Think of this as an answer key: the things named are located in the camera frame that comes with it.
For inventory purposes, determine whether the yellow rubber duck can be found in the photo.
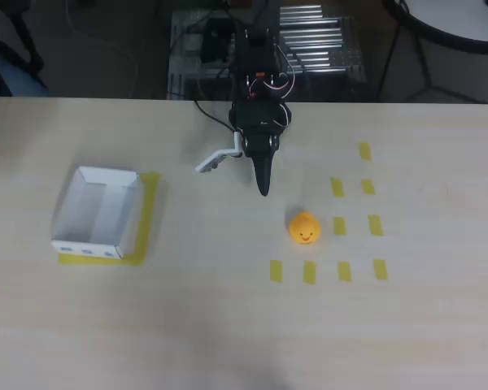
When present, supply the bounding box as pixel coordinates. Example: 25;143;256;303
289;211;323;246

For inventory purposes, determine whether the white cardboard box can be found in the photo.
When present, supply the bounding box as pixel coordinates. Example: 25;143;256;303
50;165;144;261

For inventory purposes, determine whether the aluminium profile rack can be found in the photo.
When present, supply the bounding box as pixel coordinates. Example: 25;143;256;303
167;3;368;101

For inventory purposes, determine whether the round white table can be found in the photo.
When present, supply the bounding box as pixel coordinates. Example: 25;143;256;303
374;0;488;105

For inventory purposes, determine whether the black office chair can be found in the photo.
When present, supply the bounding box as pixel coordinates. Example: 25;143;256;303
0;0;53;98

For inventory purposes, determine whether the white gripper camera mount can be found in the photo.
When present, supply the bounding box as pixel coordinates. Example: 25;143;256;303
194;131;245;176

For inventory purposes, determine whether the black camera cable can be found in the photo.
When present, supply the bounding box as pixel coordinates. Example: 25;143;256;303
193;99;237;134

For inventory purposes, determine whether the large yellow tape frame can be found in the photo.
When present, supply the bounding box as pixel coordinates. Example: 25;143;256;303
58;171;162;268

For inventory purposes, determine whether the white floor cable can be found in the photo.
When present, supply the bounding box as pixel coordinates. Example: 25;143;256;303
63;0;142;99

